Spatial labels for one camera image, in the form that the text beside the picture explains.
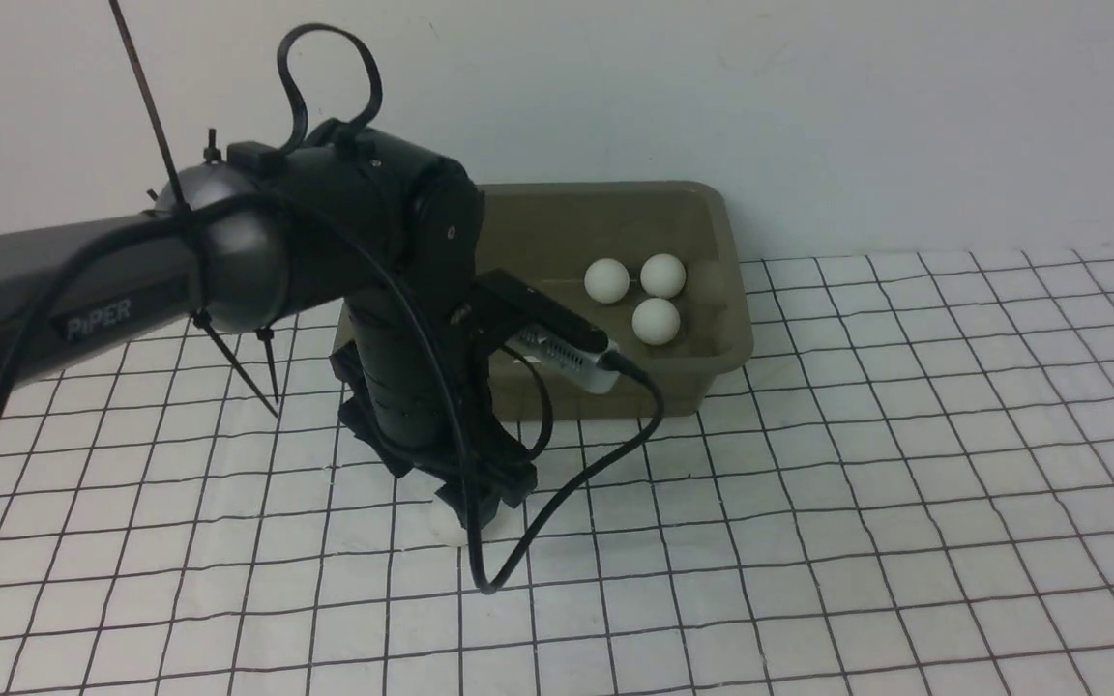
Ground white checkered tablecloth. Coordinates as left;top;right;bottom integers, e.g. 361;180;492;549
0;247;1114;695

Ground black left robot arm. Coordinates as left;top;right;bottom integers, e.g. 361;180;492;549
0;129;538;520

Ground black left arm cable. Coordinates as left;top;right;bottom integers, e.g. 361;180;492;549
0;193;666;668

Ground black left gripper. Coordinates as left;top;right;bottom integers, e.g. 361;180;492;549
331;290;538;530

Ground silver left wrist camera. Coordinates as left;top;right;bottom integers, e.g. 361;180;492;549
465;269;620;395

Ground white ping-pong ball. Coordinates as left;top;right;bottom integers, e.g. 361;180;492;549
631;297;681;345
428;498;514;549
638;254;687;300
583;257;631;305

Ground black zip tie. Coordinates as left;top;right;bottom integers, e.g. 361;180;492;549
107;1;279;418

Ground olive green plastic bin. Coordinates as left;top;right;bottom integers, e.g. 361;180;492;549
335;182;752;422

